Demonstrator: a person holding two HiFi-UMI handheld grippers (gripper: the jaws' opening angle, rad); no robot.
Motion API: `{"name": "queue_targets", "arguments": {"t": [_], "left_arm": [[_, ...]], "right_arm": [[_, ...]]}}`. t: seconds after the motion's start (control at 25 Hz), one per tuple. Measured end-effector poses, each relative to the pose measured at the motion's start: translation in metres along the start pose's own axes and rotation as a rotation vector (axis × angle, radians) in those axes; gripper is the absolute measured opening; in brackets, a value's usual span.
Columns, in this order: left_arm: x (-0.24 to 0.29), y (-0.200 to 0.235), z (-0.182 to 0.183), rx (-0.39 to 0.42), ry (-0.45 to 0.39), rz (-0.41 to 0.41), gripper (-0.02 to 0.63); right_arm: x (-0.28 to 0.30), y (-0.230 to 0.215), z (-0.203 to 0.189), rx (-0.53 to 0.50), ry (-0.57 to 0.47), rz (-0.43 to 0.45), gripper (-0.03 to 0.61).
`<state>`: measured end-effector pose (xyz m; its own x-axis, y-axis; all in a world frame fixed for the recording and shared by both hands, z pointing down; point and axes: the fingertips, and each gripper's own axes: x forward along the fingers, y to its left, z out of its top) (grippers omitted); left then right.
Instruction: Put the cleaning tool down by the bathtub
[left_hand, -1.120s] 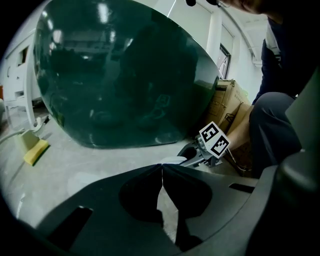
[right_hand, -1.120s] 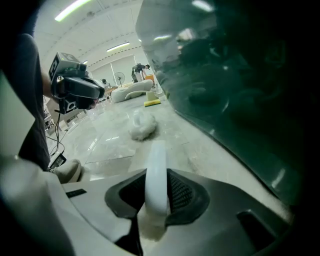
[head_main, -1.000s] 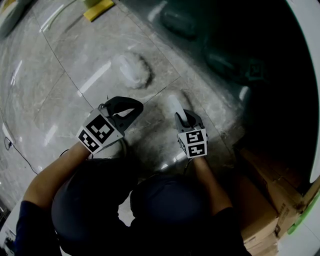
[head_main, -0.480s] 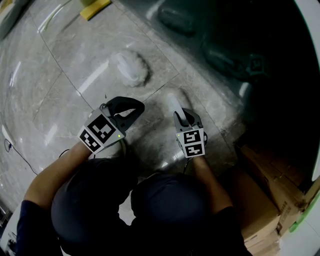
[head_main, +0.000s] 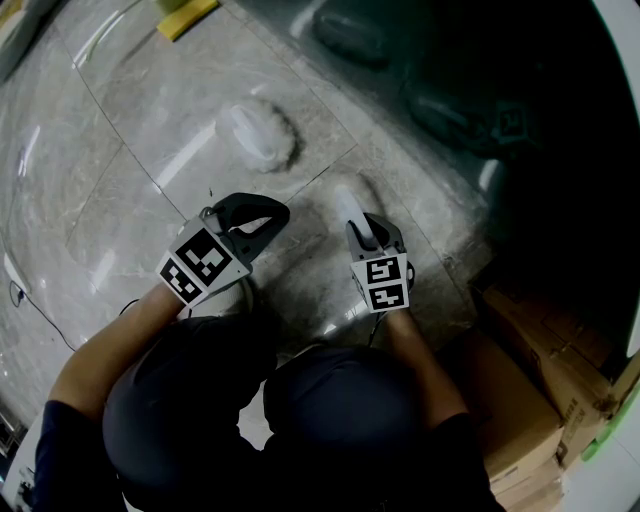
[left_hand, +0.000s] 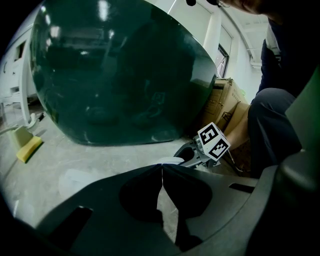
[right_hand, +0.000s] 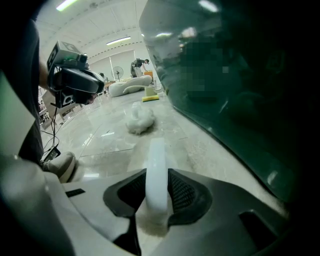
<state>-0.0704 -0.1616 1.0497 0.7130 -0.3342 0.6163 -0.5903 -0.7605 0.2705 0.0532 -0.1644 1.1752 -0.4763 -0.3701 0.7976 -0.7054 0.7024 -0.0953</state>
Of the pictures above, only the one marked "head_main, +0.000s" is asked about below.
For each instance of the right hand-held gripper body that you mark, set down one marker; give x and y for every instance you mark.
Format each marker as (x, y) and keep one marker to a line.
(385, 282)

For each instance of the person's navy shirt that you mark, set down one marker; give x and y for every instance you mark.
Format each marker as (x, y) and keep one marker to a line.
(65, 450)

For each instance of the person's right forearm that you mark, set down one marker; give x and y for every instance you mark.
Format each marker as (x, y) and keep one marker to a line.
(420, 365)

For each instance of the yellow sponge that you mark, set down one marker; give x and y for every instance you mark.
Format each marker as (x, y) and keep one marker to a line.
(185, 22)

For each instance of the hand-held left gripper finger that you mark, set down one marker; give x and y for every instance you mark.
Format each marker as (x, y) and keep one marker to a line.
(255, 202)
(265, 240)

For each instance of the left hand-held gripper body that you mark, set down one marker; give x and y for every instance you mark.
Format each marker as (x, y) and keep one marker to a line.
(200, 260)

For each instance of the cardboard box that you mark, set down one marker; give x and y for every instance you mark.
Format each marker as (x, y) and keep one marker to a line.
(500, 400)
(550, 340)
(525, 490)

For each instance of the person's navy trousers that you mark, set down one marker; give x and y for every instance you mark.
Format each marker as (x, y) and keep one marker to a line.
(200, 400)

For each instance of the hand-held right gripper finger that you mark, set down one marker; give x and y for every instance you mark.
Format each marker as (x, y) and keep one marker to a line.
(357, 245)
(390, 235)

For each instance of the white box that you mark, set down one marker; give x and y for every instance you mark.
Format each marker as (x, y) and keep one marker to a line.
(20, 475)

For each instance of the person's left forearm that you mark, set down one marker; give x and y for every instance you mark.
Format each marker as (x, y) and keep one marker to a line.
(115, 345)

